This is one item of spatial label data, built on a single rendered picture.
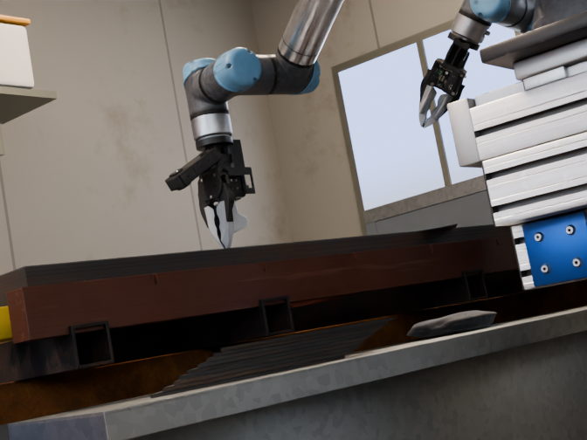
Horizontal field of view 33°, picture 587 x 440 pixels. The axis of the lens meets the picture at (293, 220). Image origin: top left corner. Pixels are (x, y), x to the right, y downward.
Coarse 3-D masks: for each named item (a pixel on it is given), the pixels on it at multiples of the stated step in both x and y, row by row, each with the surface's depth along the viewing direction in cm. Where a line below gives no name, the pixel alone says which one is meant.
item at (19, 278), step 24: (336, 240) 152; (360, 240) 155; (384, 240) 159; (408, 240) 163; (432, 240) 167; (456, 240) 171; (72, 264) 121; (96, 264) 123; (120, 264) 125; (144, 264) 128; (168, 264) 130; (192, 264) 133; (216, 264) 135; (240, 264) 138; (0, 288) 121
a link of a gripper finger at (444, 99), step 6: (444, 96) 214; (450, 96) 214; (438, 102) 215; (444, 102) 212; (438, 108) 215; (444, 108) 215; (432, 114) 216; (438, 114) 211; (426, 120) 216; (432, 120) 216; (426, 126) 217
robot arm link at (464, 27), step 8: (456, 16) 208; (464, 16) 205; (456, 24) 207; (464, 24) 205; (472, 24) 205; (480, 24) 205; (456, 32) 207; (464, 32) 206; (472, 32) 205; (480, 32) 206; (488, 32) 208; (464, 40) 207; (472, 40) 206; (480, 40) 207
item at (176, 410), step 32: (512, 320) 165; (544, 320) 142; (576, 320) 147; (384, 352) 119; (416, 352) 122; (448, 352) 126; (480, 352) 131; (224, 384) 107; (256, 384) 105; (288, 384) 107; (320, 384) 111; (352, 384) 114; (64, 416) 97; (96, 416) 93; (128, 416) 94; (160, 416) 96; (192, 416) 98
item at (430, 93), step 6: (426, 90) 215; (432, 90) 215; (426, 96) 213; (432, 96) 215; (420, 102) 216; (426, 102) 215; (420, 108) 212; (426, 108) 216; (420, 114) 216; (426, 114) 217; (420, 120) 217
